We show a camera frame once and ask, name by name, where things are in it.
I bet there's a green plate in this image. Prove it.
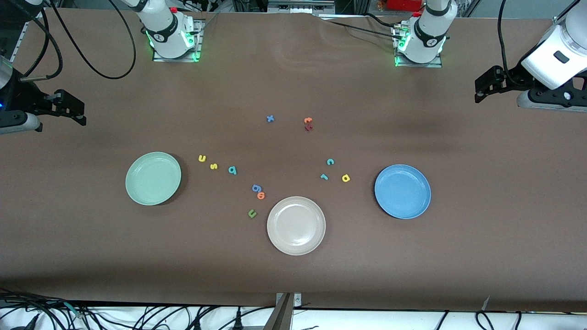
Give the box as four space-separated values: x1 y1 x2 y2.
125 152 182 206

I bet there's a red box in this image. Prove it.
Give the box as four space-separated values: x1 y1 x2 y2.
388 0 422 12

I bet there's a blue plate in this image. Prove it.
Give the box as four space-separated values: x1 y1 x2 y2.
374 164 432 220

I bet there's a brown table cover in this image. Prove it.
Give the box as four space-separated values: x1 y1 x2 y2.
0 7 587 312

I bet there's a beige plate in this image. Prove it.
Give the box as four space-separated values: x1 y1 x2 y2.
266 196 327 256

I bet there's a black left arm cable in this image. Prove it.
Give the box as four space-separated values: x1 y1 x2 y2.
498 0 523 85

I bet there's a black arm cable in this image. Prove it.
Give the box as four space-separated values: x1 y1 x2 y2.
48 0 137 80
498 0 523 85

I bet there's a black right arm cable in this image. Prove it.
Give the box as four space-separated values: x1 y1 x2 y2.
48 0 137 80

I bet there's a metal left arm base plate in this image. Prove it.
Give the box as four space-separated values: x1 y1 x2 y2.
392 23 443 68

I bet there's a black base cable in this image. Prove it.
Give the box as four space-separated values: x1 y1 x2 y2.
321 14 406 41

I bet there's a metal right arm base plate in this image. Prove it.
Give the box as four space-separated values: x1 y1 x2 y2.
152 18 203 62

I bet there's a metal table edge bracket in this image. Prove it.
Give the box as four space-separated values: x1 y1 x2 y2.
264 292 302 330

